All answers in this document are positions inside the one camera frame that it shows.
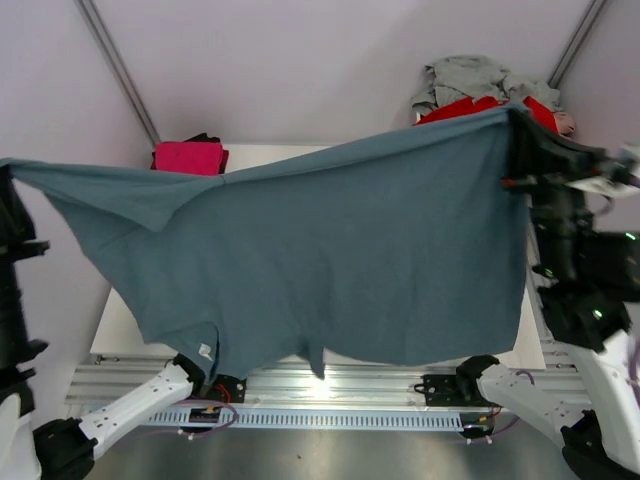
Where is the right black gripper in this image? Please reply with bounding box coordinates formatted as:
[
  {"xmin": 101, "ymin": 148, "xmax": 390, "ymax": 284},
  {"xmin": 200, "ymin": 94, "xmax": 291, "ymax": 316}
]
[{"xmin": 497, "ymin": 106, "xmax": 613, "ymax": 279}]

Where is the blue grey t shirt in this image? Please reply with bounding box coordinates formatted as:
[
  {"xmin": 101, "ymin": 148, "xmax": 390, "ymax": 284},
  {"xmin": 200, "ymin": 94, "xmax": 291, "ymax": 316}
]
[{"xmin": 3, "ymin": 105, "xmax": 528, "ymax": 378}]

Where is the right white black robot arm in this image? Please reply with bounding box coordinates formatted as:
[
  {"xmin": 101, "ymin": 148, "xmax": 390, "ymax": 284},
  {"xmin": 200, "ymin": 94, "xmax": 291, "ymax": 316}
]
[{"xmin": 455, "ymin": 109, "xmax": 639, "ymax": 479}]

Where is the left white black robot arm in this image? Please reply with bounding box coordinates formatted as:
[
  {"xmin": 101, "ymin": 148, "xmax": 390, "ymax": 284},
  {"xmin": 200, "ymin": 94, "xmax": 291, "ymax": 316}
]
[{"xmin": 1, "ymin": 167, "xmax": 216, "ymax": 479}]

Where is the light pink t shirt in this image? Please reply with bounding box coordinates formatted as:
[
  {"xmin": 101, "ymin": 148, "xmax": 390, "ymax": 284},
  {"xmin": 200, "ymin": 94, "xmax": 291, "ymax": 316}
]
[{"xmin": 553, "ymin": 111, "xmax": 576, "ymax": 138}]

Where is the right corner aluminium profile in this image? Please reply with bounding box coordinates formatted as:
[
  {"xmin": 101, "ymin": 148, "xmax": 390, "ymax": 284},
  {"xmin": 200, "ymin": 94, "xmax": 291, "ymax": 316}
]
[{"xmin": 547, "ymin": 0, "xmax": 610, "ymax": 89}]

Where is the corner aluminium profile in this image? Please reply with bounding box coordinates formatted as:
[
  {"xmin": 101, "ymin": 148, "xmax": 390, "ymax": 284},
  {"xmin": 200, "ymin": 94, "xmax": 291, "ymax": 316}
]
[
  {"xmin": 547, "ymin": 0, "xmax": 610, "ymax": 89},
  {"xmin": 74, "ymin": 0, "xmax": 161, "ymax": 146}
]

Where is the folded pink t shirt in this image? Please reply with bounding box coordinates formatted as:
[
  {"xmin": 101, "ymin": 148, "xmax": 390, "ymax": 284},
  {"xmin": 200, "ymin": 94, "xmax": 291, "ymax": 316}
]
[{"xmin": 153, "ymin": 142, "xmax": 225, "ymax": 176}]

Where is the folded black t shirt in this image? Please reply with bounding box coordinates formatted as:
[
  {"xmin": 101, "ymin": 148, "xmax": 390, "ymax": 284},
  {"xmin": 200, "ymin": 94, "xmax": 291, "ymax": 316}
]
[{"xmin": 185, "ymin": 132, "xmax": 221, "ymax": 144}]

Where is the left corner aluminium profile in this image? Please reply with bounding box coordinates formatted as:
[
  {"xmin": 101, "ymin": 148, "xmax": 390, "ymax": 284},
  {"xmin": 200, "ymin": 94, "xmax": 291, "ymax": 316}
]
[{"xmin": 74, "ymin": 0, "xmax": 161, "ymax": 146}]

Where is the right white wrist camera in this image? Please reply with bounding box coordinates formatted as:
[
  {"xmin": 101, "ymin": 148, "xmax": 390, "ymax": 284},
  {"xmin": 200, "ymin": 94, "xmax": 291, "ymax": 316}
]
[{"xmin": 568, "ymin": 144, "xmax": 639, "ymax": 199}]

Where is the right side aluminium rail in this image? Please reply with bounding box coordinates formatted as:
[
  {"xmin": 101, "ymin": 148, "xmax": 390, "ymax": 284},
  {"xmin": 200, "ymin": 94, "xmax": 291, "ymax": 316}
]
[{"xmin": 526, "ymin": 215, "xmax": 576, "ymax": 371}]

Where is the aluminium mounting rail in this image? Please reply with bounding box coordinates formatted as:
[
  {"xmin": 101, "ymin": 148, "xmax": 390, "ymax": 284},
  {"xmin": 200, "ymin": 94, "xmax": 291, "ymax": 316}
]
[{"xmin": 64, "ymin": 352, "xmax": 591, "ymax": 414}]

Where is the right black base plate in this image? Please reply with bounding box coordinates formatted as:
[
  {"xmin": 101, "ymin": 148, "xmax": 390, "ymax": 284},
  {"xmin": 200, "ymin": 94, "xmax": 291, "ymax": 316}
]
[{"xmin": 413, "ymin": 374, "xmax": 497, "ymax": 408}]

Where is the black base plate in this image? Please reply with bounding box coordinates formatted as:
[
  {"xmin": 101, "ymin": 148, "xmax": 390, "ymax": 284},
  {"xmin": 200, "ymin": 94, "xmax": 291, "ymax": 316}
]
[
  {"xmin": 413, "ymin": 374, "xmax": 497, "ymax": 408},
  {"xmin": 207, "ymin": 375, "xmax": 246, "ymax": 404}
]

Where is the white slotted cable duct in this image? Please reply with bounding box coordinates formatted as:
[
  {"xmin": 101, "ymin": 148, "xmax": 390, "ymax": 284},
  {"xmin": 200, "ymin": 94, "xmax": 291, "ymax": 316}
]
[{"xmin": 144, "ymin": 407, "xmax": 463, "ymax": 432}]

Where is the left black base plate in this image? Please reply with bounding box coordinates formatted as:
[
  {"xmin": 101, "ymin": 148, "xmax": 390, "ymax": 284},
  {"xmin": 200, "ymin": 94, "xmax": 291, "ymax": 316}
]
[{"xmin": 207, "ymin": 375, "xmax": 246, "ymax": 404}]

